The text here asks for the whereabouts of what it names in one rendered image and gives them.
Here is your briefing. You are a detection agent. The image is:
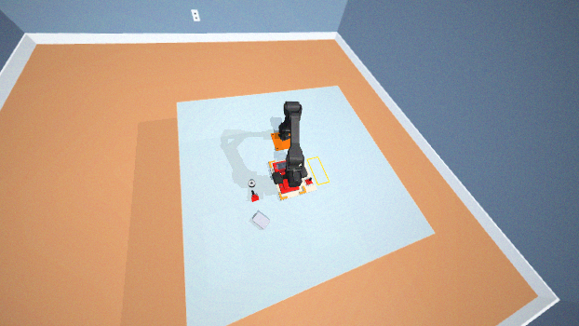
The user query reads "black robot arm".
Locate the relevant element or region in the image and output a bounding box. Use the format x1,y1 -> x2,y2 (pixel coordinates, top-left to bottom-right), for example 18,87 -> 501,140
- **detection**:
278,102 -> 304,187

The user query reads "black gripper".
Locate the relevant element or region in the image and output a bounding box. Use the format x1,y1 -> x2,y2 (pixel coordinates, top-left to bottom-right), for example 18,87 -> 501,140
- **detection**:
272,167 -> 308,184

